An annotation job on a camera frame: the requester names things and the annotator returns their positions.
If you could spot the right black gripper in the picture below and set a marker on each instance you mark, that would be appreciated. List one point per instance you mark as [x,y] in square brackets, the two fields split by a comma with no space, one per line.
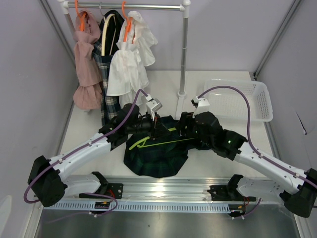
[186,119]

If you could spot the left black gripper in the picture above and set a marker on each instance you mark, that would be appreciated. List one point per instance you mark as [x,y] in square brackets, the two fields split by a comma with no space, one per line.
[158,130]

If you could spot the green plastic hanger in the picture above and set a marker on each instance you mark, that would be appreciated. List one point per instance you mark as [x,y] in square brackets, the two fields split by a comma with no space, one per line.
[142,143]

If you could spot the green plaid skirt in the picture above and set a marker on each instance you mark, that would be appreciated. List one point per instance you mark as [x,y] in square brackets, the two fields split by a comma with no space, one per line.
[163,160]

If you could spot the white ruffled skirt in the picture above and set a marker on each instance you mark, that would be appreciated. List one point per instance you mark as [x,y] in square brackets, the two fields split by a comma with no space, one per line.
[127,68]

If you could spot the orange plastic hanger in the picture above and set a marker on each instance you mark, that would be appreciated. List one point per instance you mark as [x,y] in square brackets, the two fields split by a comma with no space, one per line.
[128,22]

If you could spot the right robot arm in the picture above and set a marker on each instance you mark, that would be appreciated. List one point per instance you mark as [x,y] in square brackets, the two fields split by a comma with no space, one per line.
[294,187]

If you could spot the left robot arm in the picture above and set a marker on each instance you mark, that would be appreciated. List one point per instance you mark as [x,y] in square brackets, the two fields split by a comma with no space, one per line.
[49,179]

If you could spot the pink skirt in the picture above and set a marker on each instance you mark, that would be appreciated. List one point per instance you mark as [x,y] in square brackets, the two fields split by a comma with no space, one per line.
[88,95]

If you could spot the navy plaid skirt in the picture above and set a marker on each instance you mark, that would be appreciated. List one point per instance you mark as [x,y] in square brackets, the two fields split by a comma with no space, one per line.
[104,49]

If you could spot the orange hanger with pink skirt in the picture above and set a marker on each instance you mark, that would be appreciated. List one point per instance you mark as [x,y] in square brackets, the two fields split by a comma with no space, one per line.
[82,16]

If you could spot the white plastic basket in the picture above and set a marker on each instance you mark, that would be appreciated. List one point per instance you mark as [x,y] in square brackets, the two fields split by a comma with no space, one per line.
[227,103]

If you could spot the metal clothes rack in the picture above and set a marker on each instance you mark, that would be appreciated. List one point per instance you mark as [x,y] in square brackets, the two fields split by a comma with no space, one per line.
[184,7]

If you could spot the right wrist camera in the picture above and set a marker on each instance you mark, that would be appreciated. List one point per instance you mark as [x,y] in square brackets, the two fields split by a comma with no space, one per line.
[201,105]

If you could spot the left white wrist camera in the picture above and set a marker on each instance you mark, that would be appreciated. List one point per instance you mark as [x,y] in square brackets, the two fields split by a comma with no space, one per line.
[152,106]

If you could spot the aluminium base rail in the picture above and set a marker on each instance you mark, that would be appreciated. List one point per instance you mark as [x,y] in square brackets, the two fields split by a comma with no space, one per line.
[173,190]

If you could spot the left black mount plate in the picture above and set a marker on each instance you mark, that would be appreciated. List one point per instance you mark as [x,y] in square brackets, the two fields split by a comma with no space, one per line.
[114,190]

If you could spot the black mount plate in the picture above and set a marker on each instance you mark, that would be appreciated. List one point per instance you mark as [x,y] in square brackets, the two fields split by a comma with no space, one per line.
[114,190]
[221,193]

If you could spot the right black mount plate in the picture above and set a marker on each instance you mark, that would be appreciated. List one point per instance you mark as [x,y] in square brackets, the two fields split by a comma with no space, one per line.
[221,193]

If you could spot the slotted cable duct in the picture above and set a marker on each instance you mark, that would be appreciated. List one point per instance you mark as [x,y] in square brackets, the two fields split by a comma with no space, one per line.
[123,206]

